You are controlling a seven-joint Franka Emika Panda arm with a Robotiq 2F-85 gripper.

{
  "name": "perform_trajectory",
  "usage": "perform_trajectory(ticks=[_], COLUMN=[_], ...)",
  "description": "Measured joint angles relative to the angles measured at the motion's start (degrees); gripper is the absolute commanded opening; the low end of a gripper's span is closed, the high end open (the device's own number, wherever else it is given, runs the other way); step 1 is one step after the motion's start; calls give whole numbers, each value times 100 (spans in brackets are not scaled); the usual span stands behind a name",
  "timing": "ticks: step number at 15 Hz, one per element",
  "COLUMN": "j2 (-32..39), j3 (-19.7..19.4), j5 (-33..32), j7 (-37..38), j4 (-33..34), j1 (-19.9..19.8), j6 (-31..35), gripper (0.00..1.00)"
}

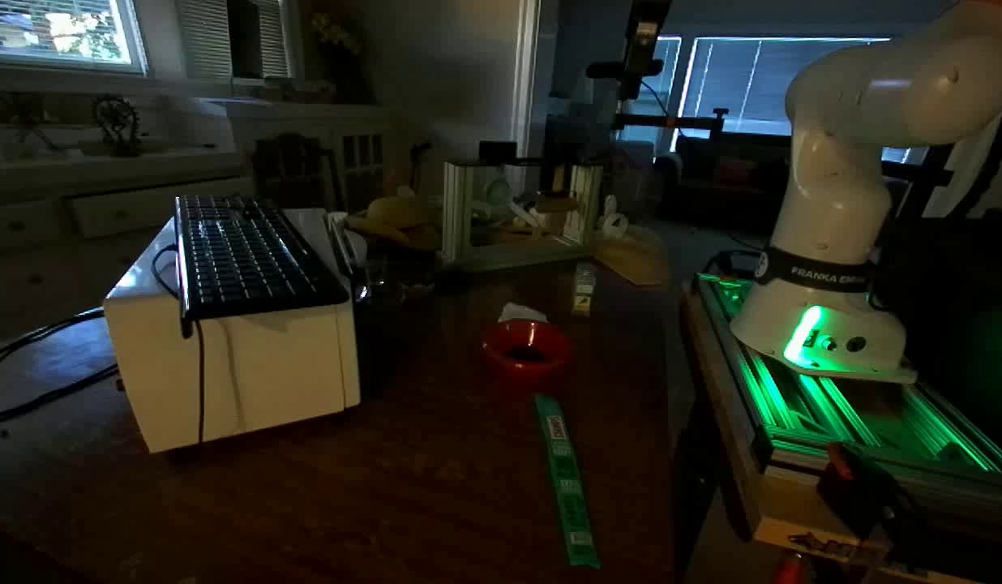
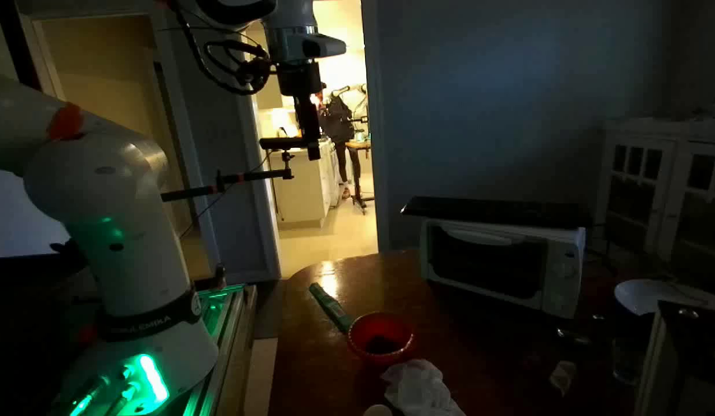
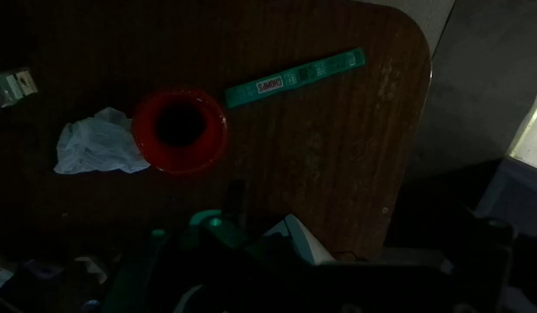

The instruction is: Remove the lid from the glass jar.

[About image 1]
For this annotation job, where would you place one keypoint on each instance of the small glass jar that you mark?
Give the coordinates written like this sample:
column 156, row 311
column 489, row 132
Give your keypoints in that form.
column 584, row 286

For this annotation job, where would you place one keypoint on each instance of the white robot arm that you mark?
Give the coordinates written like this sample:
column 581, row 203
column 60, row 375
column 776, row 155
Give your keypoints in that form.
column 808, row 303

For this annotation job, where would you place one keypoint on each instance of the white crumpled cloth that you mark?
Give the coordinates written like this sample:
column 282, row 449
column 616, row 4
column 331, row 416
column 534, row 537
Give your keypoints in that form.
column 521, row 314

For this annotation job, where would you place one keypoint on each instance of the red bowl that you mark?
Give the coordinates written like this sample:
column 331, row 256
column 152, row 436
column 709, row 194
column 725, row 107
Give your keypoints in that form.
column 526, row 351

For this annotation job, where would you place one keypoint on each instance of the white framed glass box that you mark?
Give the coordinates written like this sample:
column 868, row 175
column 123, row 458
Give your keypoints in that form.
column 503, row 215

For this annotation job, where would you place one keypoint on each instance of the green flat strip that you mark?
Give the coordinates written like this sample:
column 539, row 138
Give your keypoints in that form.
column 565, row 484

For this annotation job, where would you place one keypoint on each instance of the black computer keyboard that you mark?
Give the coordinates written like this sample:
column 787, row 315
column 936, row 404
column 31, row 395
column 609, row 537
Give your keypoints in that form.
column 244, row 258

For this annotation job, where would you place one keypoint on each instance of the white microwave oven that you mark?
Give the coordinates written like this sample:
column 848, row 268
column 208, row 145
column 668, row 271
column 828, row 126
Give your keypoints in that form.
column 224, row 375

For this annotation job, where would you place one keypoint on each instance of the red emergency stop button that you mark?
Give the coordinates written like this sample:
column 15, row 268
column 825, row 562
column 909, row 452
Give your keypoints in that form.
column 838, row 472

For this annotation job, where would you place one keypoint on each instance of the black camera stand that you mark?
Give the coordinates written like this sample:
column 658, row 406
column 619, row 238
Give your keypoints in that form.
column 635, row 67

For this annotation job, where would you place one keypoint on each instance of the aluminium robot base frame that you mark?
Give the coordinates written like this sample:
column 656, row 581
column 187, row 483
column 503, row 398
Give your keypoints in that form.
column 927, row 483

